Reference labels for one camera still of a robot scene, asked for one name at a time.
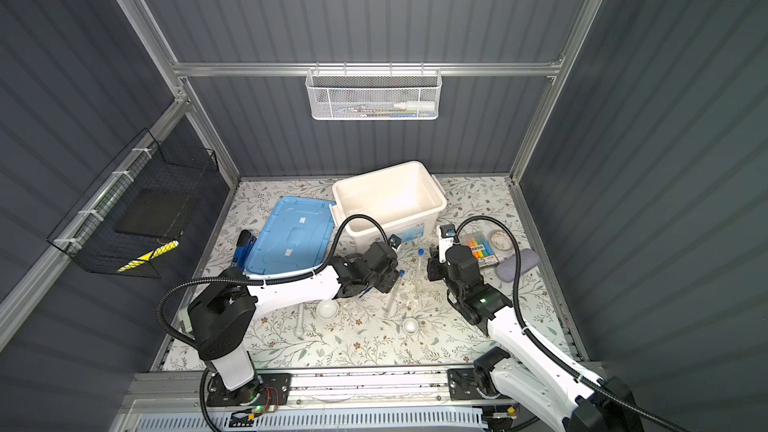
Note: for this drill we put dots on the white mortar bowl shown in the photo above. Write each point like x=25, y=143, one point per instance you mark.
x=327, y=309

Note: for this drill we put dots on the white bottle in basket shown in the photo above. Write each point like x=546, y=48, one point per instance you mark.
x=418, y=106

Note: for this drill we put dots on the green tape dispenser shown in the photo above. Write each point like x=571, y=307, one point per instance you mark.
x=183, y=323

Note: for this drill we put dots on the blue stapler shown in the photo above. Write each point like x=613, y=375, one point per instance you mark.
x=244, y=245

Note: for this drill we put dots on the black wire side basket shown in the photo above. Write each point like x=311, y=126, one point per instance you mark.
x=86, y=234

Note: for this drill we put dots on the small white dish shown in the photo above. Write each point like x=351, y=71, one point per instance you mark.
x=410, y=325

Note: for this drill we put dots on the white plastic storage bin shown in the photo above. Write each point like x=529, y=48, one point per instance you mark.
x=405, y=200

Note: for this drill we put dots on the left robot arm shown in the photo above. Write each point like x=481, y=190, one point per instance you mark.
x=221, y=314

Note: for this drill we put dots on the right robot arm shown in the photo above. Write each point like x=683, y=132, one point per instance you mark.
x=524, y=365

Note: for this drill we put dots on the blue plastic bin lid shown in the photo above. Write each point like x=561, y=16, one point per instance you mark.
x=293, y=240

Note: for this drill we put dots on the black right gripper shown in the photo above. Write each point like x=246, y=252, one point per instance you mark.
x=434, y=262

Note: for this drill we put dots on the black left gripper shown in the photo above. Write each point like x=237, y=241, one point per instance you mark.
x=391, y=279

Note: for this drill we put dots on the clear tape roll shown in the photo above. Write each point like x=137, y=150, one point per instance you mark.
x=501, y=242

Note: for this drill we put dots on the blue capped test tube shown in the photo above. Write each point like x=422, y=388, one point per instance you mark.
x=419, y=270
x=393, y=294

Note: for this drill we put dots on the black pad in basket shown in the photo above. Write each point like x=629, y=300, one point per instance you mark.
x=158, y=214

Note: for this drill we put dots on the white wire wall basket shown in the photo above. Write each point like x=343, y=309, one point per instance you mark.
x=348, y=97

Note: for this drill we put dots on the highlighter pen pack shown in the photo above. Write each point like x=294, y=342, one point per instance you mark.
x=481, y=249

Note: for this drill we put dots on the grey purple pouch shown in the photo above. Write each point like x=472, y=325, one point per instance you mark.
x=526, y=260

